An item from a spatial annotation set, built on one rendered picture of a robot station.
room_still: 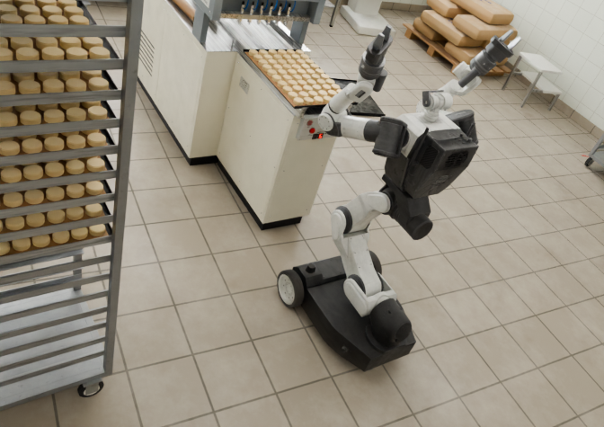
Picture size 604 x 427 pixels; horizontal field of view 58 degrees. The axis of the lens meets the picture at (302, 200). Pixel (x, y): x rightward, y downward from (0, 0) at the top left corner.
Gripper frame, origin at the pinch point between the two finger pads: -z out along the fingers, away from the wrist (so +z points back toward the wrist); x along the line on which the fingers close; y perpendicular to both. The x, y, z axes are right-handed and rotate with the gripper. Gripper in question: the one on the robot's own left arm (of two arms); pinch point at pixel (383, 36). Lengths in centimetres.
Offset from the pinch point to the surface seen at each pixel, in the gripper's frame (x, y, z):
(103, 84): -84, -45, -14
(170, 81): 31, -132, 158
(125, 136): -88, -35, -3
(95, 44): -79, -51, -20
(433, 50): 359, -31, 316
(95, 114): -89, -44, -6
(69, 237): -112, -43, 36
